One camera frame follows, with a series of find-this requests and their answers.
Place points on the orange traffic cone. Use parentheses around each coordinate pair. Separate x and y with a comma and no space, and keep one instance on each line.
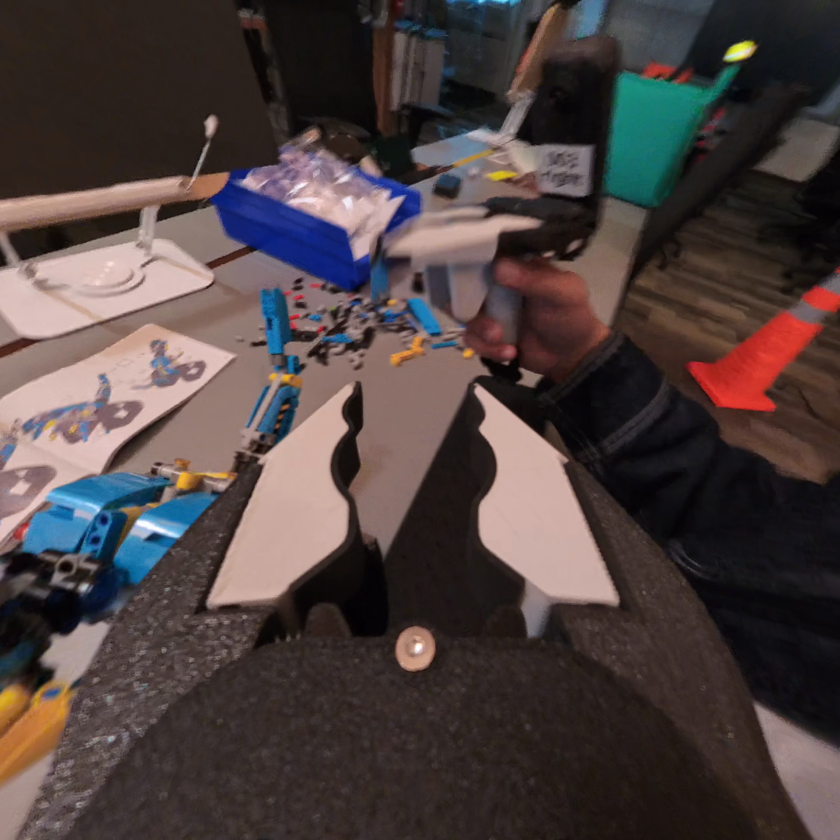
(754,354)

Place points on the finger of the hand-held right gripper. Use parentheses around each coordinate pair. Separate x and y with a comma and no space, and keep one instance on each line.
(439,246)
(479,213)

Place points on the white desk lamp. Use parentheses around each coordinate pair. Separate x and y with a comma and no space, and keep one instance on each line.
(98,275)

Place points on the pile of small brick parts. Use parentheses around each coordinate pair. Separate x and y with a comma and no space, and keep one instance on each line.
(354,328)

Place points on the blue brick robot arm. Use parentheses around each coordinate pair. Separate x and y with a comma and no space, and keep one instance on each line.
(279,380)

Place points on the grey desk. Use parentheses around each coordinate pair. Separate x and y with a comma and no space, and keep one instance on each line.
(407,394)

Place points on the yellow paper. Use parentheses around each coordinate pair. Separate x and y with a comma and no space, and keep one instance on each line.
(502,175)

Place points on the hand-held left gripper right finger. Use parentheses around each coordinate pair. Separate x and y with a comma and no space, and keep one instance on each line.
(538,525)

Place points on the teal green box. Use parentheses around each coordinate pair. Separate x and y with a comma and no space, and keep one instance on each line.
(656,144)

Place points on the black flat box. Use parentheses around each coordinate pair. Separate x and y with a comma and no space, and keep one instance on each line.
(447,186)

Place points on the dark denim jacket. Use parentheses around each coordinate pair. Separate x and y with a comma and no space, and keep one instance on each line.
(774,623)

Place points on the blue toy brick robot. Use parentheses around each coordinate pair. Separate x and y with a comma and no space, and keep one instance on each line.
(98,525)

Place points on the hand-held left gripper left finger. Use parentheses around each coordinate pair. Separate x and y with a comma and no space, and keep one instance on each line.
(289,525)

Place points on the black perforated mat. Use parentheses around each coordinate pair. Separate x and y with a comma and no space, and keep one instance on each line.
(426,558)

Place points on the person's right hand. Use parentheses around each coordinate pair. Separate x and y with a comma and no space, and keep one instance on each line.
(558,315)

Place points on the open instruction booklet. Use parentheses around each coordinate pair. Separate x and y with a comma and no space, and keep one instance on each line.
(85,400)

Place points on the black partition panel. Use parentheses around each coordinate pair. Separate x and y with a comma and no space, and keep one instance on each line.
(118,92)

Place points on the blue plastic bin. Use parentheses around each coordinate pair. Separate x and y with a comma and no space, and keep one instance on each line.
(289,229)

